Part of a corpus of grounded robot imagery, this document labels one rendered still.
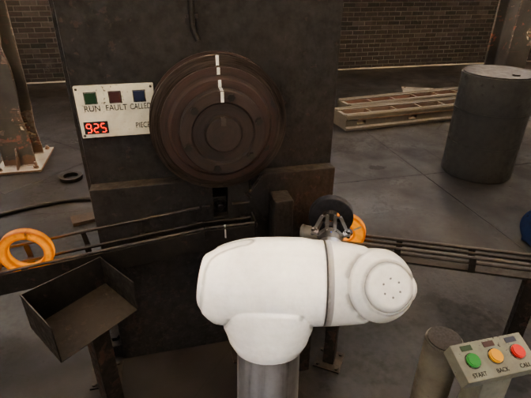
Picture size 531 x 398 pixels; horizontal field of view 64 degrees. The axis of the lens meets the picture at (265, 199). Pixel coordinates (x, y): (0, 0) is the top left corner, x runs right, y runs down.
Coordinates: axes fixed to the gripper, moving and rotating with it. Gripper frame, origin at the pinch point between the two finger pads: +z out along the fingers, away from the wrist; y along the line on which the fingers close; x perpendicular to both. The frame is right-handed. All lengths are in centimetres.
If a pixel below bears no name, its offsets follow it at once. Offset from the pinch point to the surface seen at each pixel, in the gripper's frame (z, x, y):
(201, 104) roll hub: -3, 37, -43
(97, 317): -39, -23, -72
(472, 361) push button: -39, -22, 42
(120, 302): -32, -22, -67
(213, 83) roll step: 3, 42, -40
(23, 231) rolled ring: -19, -7, -106
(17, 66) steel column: 215, -11, -277
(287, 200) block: 14.3, -5.2, -17.0
